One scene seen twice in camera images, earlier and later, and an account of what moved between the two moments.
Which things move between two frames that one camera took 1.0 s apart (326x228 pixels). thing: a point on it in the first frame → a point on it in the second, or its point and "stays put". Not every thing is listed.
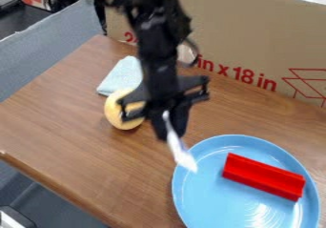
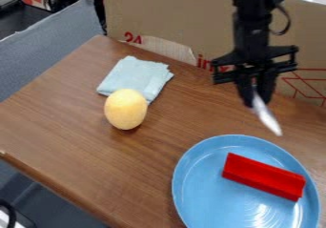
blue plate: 212,201 stays put
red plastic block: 263,176 stays put
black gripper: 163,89 → 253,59
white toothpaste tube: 181,156 → 264,113
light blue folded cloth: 124,76 stays put
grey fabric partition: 36,50 stays put
